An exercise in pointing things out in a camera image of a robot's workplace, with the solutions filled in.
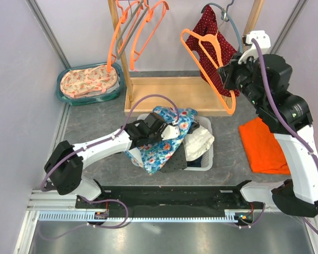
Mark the orange hanger of grey skirt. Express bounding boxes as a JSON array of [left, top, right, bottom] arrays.
[[129, 1, 170, 71]]

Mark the dark blue denim skirt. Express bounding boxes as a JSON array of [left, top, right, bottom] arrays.
[[187, 156, 202, 168]]

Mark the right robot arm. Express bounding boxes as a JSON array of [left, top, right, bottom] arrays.
[[217, 53, 318, 218]]

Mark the white pleated skirt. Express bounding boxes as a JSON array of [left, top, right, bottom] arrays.
[[124, 125, 215, 168]]

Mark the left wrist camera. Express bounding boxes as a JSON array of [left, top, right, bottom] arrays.
[[161, 124, 180, 140]]

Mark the grey dotted skirt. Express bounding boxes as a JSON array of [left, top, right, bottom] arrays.
[[160, 143, 202, 173]]

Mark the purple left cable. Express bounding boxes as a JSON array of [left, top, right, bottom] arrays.
[[38, 94, 180, 240]]

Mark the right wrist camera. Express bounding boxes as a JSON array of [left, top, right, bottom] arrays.
[[239, 30, 271, 64]]

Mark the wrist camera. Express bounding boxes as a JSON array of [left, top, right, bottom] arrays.
[[161, 124, 180, 140], [239, 30, 271, 64]]

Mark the orange hanger of denim skirt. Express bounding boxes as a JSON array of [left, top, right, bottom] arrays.
[[107, 1, 148, 73]]

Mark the teal basket with floral cloth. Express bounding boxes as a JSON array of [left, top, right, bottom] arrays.
[[55, 62, 125, 106]]

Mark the orange hanger of floral skirt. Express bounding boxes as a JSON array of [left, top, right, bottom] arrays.
[[180, 28, 237, 115]]

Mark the wooden clothes rack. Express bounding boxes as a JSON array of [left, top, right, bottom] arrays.
[[107, 0, 266, 117]]

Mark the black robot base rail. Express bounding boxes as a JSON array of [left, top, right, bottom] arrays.
[[97, 180, 262, 210]]

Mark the red polka dot skirt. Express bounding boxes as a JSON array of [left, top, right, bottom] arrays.
[[184, 5, 241, 97]]

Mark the blue floral skirt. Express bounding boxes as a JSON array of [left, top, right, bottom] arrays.
[[125, 108, 198, 175]]

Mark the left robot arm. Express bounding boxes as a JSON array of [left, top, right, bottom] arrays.
[[44, 113, 179, 201]]

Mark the orange folded cloth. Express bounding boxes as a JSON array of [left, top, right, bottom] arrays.
[[238, 117, 290, 175]]

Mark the blue-grey hanger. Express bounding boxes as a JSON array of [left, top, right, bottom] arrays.
[[201, 0, 244, 53]]

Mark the white plastic laundry basket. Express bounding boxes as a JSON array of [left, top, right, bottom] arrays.
[[132, 113, 215, 172]]

